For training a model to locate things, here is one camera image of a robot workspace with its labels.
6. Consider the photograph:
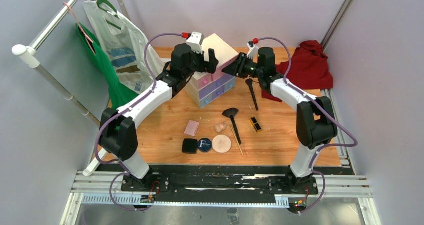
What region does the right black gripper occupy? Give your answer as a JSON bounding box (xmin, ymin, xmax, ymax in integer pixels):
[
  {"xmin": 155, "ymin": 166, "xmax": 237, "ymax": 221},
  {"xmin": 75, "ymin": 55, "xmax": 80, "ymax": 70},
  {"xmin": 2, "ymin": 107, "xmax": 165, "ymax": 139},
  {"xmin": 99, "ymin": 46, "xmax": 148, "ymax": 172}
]
[{"xmin": 222, "ymin": 52, "xmax": 263, "ymax": 79}]

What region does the white mini drawer cabinet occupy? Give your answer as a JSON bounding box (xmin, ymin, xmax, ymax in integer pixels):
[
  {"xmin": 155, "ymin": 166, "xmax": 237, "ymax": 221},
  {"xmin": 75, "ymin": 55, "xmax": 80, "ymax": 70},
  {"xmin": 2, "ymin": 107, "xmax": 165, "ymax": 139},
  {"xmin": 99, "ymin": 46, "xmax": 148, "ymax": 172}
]
[{"xmin": 184, "ymin": 33, "xmax": 238, "ymax": 109}]

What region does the black fan makeup brush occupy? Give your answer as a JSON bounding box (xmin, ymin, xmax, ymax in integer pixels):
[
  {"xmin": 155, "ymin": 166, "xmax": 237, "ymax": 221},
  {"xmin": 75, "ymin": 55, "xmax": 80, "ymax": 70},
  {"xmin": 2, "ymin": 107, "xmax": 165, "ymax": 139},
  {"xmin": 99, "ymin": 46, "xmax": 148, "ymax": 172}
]
[{"xmin": 222, "ymin": 107, "xmax": 242, "ymax": 144}]

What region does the thin gold brush handle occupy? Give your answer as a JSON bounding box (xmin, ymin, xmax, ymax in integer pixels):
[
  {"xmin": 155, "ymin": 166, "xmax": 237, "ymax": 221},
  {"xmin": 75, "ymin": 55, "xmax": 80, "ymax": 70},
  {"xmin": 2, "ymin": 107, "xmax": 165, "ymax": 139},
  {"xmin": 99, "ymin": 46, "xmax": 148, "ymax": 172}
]
[{"xmin": 230, "ymin": 125, "xmax": 244, "ymax": 156}]

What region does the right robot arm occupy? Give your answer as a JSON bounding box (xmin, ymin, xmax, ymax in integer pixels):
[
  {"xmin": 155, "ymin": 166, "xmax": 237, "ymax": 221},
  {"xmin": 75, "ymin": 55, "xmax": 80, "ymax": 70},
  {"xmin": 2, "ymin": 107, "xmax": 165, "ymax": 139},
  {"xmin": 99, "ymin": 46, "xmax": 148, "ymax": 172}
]
[{"xmin": 222, "ymin": 47, "xmax": 338, "ymax": 194}]

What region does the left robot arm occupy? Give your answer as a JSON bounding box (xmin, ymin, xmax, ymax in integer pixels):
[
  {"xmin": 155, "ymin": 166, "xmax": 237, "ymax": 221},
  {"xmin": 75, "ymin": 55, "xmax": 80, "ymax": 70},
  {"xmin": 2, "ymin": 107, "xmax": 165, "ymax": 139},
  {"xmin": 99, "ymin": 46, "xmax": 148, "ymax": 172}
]
[{"xmin": 97, "ymin": 43, "xmax": 219, "ymax": 192}]

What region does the beige makeup sponge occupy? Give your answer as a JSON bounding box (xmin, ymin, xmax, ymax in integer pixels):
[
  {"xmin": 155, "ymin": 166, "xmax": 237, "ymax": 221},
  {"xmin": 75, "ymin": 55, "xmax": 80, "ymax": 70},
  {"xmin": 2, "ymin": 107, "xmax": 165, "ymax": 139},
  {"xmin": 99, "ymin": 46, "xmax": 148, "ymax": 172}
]
[{"xmin": 214, "ymin": 122, "xmax": 227, "ymax": 134}]

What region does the black gold lipstick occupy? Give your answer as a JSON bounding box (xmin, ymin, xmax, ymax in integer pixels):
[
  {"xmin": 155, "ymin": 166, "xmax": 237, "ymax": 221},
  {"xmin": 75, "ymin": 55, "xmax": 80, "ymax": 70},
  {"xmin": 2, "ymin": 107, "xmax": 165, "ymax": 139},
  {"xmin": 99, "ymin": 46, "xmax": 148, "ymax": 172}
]
[{"xmin": 249, "ymin": 117, "xmax": 262, "ymax": 133}]

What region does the pink square pad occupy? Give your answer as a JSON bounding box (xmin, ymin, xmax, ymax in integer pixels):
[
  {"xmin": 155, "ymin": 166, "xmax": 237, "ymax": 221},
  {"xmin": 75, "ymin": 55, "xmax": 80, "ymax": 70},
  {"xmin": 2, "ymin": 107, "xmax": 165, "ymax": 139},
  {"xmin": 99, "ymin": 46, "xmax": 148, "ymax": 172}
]
[{"xmin": 184, "ymin": 120, "xmax": 200, "ymax": 137}]

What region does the red cloth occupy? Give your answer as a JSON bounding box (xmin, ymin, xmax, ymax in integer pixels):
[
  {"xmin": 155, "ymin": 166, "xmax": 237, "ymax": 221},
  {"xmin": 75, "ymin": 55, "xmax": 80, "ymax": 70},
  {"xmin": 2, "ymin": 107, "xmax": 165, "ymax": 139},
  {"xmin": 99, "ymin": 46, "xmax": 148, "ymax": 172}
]
[{"xmin": 276, "ymin": 40, "xmax": 334, "ymax": 90}]

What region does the round beige powder puff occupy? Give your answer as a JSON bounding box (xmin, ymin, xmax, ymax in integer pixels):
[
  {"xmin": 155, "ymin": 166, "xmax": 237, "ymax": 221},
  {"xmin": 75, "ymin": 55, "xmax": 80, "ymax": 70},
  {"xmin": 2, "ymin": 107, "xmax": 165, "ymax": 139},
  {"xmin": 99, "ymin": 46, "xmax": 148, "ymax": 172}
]
[{"xmin": 212, "ymin": 134, "xmax": 232, "ymax": 154}]

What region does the round navy compact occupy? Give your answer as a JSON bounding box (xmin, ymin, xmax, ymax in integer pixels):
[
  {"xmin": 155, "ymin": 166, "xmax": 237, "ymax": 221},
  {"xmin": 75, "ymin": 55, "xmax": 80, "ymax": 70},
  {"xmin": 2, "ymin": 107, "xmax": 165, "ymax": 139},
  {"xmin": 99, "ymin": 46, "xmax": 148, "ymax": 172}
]
[{"xmin": 197, "ymin": 138, "xmax": 213, "ymax": 153}]

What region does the black square compact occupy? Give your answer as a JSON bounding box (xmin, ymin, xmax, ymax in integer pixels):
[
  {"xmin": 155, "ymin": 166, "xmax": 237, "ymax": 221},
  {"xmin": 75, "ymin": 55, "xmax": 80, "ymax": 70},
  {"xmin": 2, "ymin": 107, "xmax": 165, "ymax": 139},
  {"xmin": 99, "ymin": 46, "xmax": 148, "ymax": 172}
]
[{"xmin": 182, "ymin": 138, "xmax": 198, "ymax": 155}]

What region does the white plastic bag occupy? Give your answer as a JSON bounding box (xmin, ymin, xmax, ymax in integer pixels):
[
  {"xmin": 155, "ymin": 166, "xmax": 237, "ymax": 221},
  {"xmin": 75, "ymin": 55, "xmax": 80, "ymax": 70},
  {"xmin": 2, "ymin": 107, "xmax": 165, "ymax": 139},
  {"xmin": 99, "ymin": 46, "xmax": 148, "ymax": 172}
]
[{"xmin": 83, "ymin": 1, "xmax": 165, "ymax": 94}]

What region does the green cloth bag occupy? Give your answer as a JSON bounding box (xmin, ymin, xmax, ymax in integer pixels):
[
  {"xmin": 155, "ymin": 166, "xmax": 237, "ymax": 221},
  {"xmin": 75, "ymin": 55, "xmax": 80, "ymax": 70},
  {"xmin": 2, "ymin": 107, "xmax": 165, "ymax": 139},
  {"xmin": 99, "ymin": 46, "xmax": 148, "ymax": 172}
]
[{"xmin": 75, "ymin": 24, "xmax": 138, "ymax": 109}]

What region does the green clothes hanger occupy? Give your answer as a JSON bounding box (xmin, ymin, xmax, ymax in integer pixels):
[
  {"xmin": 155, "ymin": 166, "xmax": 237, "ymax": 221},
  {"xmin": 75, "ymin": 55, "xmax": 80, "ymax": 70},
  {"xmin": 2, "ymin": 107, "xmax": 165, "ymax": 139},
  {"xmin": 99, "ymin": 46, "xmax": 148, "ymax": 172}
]
[{"xmin": 95, "ymin": 0, "xmax": 122, "ymax": 33}]

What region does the pink clothes hanger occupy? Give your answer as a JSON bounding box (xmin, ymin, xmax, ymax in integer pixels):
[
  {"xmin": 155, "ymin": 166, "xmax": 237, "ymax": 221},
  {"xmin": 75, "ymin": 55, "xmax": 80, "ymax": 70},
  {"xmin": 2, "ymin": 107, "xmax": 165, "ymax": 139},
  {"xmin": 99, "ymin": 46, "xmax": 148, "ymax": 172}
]
[{"xmin": 63, "ymin": 2, "xmax": 96, "ymax": 55}]

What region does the metal clothes rack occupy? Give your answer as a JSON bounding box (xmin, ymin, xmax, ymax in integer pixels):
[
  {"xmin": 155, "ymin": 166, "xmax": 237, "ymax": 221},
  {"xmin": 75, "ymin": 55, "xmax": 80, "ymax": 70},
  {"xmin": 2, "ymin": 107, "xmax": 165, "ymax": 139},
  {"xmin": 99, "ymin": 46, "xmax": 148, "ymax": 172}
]
[{"xmin": 27, "ymin": 0, "xmax": 110, "ymax": 177}]

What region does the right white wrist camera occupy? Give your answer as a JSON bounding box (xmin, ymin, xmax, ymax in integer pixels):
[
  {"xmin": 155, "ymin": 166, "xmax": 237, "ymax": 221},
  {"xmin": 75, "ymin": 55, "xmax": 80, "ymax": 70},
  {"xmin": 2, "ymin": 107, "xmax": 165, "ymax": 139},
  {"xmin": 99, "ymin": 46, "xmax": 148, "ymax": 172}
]
[{"xmin": 246, "ymin": 38, "xmax": 259, "ymax": 60}]

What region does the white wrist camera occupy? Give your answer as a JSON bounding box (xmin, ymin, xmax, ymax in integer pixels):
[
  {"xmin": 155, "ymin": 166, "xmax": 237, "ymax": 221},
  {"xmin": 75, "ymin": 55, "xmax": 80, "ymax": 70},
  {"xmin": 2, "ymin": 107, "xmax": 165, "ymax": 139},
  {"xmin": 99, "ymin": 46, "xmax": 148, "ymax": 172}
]
[
  {"xmin": 186, "ymin": 32, "xmax": 204, "ymax": 54},
  {"xmin": 246, "ymin": 38, "xmax": 259, "ymax": 60}
]

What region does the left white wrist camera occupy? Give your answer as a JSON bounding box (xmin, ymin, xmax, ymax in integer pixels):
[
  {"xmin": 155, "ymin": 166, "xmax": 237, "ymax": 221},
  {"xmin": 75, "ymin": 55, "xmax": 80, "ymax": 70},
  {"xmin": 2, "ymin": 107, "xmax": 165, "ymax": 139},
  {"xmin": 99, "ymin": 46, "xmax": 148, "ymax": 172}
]
[{"xmin": 186, "ymin": 32, "xmax": 204, "ymax": 54}]

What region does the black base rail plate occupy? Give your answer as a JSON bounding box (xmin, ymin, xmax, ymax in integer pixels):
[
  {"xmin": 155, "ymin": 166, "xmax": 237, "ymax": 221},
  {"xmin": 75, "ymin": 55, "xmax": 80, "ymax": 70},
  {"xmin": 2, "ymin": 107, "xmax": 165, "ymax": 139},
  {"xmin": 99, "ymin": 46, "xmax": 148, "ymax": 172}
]
[{"xmin": 120, "ymin": 165, "xmax": 319, "ymax": 204}]

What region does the aluminium frame rail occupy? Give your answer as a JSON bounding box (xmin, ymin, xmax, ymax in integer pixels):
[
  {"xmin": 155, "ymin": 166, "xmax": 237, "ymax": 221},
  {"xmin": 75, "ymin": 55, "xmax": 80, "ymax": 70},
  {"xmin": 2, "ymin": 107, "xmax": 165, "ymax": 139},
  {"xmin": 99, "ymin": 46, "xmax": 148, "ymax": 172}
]
[{"xmin": 319, "ymin": 88, "xmax": 374, "ymax": 198}]

